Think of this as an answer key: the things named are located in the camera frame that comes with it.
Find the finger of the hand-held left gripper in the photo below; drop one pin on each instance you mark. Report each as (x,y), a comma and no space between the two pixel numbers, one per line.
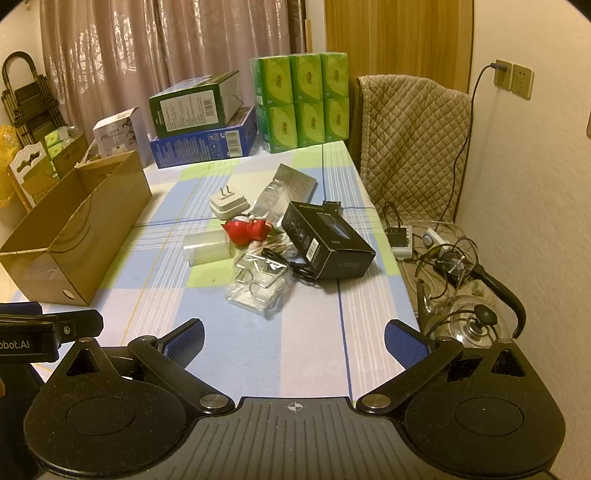
(78,323)
(18,308)

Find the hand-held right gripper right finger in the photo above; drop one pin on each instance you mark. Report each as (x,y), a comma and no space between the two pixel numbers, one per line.
(406,344)

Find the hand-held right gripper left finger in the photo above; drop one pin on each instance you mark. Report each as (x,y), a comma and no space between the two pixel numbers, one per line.
(184,342)

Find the brown cardboard box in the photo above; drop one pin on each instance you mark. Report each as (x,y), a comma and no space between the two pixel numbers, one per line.
(69,240)

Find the clear plastic case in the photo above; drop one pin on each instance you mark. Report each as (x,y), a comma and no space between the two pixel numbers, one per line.
(258,295)

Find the translucent plastic jar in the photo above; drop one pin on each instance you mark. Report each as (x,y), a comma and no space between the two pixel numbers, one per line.
(207,247)

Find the red white toy figurine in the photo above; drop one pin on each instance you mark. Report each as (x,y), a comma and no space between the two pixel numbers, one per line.
(240,230)

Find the black product box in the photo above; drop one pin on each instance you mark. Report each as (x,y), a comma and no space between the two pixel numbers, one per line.
(323,240)

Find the white charger plug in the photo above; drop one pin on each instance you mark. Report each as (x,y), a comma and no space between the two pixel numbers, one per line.
(226,205)

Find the silver foil bag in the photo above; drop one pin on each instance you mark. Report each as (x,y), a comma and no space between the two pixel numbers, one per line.
(281,194)

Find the glass kettle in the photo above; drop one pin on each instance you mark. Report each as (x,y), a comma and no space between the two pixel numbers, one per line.
(466,318)

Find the small black fan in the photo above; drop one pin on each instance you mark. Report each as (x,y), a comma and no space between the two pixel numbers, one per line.
(450,266)

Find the white power strip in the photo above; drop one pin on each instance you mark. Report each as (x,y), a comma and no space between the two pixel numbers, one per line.
(404,252)

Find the black power adapter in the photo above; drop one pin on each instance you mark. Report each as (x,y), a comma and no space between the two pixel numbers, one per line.
(396,234)

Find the yellow plastic bag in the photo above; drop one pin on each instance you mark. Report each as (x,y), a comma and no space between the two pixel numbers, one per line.
(5,161)

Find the open carton of tissue packs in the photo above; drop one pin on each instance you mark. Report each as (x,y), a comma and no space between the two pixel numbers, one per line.
(69,152)

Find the white carton box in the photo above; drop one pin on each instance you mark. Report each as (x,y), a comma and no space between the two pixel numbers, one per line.
(115,134)

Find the blue carton box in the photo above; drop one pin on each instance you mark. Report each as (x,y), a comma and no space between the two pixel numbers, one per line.
(194,147)

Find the chair with quilted cover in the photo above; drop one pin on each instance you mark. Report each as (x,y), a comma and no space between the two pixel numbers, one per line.
(415,147)

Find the black folding cart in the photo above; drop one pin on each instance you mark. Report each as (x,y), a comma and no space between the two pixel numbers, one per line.
(27,101)

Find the green carton box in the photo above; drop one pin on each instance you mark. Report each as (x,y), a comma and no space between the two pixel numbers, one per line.
(184,108)

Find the stack of green tissue packs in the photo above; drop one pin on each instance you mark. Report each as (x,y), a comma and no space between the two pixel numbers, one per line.
(300,101)

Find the brown patterned curtain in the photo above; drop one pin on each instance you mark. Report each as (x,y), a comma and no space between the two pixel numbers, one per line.
(115,46)

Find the wooden door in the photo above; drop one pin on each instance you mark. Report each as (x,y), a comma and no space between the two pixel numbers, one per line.
(392,37)

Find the beige wall socket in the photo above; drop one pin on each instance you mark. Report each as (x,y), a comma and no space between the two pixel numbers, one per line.
(522,83)
(504,76)

